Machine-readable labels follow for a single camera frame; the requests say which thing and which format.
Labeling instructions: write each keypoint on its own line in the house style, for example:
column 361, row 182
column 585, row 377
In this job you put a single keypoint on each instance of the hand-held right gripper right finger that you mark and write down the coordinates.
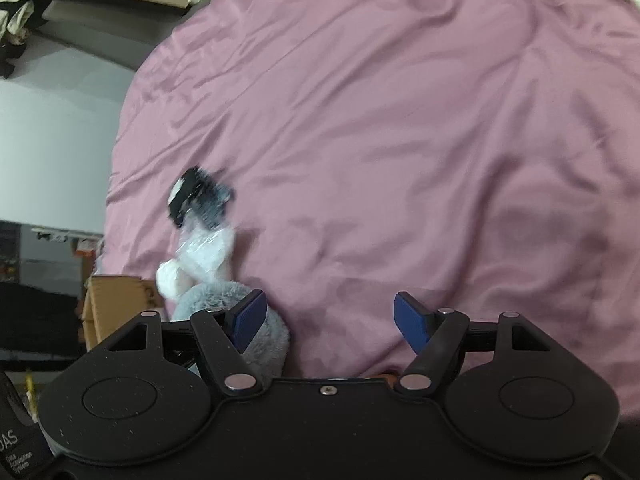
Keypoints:
column 410, row 322

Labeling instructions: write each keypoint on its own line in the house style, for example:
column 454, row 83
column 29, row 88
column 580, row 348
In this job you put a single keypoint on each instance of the grey door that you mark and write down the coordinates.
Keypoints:
column 100, row 35

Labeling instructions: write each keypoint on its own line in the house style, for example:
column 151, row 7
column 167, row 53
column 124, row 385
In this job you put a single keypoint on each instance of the pink bedsheet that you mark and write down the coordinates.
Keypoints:
column 375, row 135

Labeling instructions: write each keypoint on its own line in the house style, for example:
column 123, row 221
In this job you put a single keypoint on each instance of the hanging clothes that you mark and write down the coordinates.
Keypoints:
column 17, row 5

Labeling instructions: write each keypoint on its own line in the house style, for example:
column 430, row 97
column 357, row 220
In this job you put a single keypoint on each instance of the cardboard box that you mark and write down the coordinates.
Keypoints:
column 112, row 305

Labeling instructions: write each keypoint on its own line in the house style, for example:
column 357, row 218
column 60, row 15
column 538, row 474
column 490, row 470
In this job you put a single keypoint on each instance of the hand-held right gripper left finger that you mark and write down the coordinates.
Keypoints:
column 250, row 321

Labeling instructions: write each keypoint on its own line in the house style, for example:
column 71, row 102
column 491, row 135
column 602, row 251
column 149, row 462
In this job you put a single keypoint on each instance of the black and white sock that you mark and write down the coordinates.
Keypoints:
column 200, row 197

